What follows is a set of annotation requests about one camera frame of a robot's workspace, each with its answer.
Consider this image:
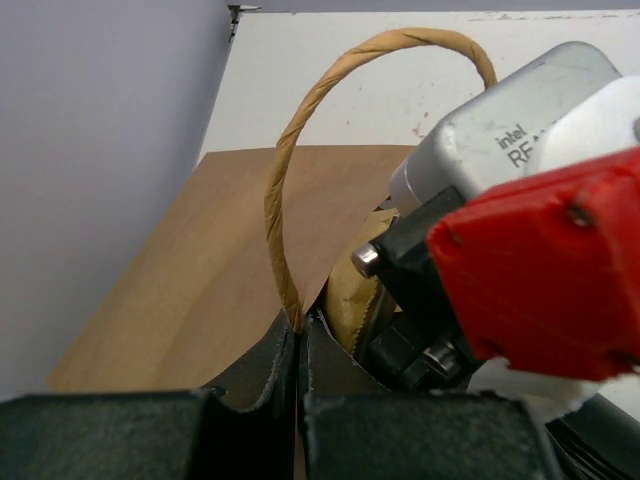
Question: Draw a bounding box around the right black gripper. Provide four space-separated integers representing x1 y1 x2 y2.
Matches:
351 186 480 391

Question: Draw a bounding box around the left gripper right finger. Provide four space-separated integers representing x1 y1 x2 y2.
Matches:
298 309 555 479

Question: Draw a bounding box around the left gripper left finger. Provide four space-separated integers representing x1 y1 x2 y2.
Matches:
1 314 298 479

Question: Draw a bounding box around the brown paper bag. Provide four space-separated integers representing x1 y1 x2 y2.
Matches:
47 28 497 393

